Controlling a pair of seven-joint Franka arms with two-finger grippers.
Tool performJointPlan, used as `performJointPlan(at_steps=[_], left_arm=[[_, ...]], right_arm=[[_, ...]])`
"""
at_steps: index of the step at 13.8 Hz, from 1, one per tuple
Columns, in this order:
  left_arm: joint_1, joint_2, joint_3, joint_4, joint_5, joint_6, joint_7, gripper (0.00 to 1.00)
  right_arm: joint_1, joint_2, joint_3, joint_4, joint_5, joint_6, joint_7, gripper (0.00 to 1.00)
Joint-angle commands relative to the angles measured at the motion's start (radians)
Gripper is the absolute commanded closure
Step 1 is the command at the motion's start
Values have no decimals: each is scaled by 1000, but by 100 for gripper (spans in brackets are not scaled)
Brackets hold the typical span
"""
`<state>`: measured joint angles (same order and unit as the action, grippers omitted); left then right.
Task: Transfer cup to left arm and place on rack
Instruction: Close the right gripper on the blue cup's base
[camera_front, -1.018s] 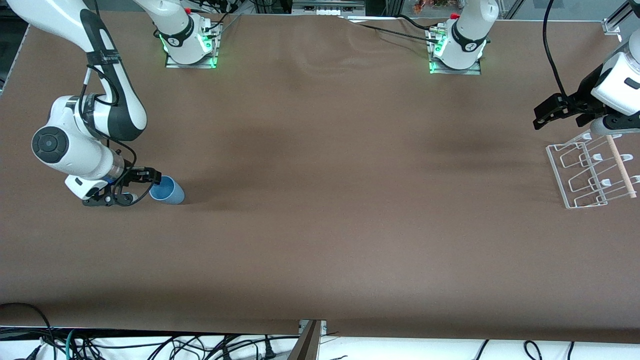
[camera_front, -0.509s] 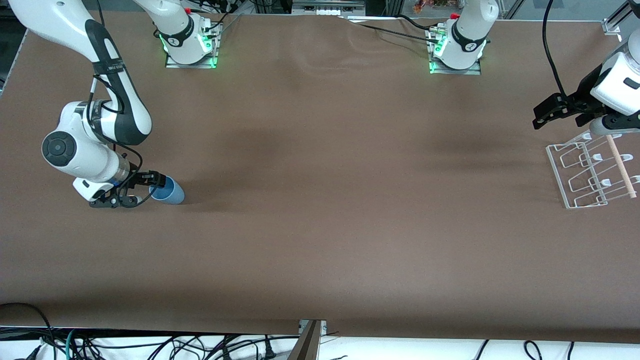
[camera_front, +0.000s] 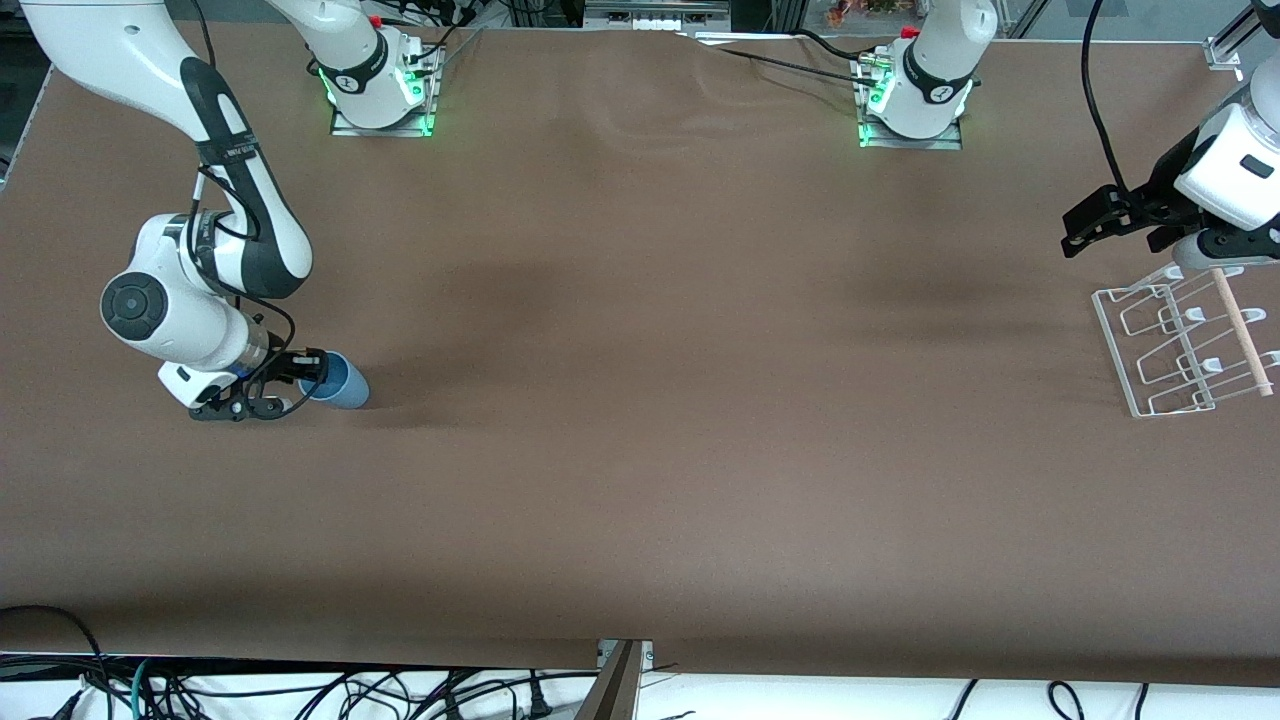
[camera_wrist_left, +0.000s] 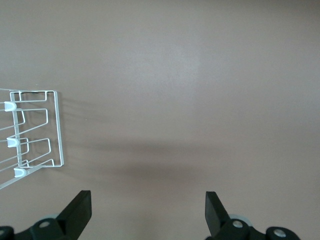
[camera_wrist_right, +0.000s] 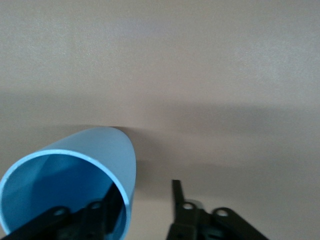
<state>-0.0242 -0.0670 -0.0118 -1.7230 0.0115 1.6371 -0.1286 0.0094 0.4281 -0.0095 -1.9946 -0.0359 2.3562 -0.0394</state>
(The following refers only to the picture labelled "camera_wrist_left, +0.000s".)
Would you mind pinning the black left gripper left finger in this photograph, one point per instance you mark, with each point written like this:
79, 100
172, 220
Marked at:
72, 217

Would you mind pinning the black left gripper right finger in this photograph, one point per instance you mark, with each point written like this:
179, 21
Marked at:
216, 217

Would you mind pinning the brown table cover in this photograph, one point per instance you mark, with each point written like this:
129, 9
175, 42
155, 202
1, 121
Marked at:
175, 100

